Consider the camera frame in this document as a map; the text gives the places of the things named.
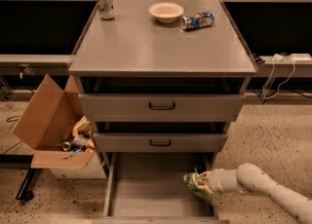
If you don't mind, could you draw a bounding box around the green jalapeno chip bag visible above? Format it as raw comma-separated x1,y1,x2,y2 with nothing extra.
183,170,214,205

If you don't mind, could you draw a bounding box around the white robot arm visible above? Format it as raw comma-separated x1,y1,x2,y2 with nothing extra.
192,163,312,224

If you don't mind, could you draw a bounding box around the bottom grey drawer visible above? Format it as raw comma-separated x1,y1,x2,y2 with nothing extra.
94,153,229,224

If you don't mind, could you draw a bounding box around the grey drawer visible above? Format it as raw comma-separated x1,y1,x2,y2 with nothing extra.
94,153,229,224
78,93,243,122
94,133,227,153

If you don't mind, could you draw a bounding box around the middle grey drawer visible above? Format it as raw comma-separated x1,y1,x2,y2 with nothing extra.
94,133,227,153

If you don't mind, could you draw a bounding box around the grey drawer cabinet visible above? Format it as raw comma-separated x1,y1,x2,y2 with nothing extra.
68,0,258,170

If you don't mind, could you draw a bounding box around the top grey drawer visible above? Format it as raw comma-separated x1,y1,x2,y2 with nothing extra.
78,93,243,122

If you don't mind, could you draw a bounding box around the silver can in box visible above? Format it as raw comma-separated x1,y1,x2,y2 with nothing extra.
62,140,72,152

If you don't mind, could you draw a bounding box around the blue crushed soda can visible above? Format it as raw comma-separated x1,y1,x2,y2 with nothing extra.
180,12,215,30

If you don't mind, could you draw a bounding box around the brown cardboard box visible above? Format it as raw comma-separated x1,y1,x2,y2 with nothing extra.
13,75,94,169

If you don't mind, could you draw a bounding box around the cream bowl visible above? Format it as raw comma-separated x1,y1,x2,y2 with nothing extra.
149,2,184,24

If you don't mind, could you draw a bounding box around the black floor stand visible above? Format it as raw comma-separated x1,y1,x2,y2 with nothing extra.
0,154,41,203

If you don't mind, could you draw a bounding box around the white green soda can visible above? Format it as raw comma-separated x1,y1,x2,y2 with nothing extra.
97,0,115,20

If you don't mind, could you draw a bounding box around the white power cable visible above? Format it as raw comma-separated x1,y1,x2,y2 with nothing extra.
261,53,298,101

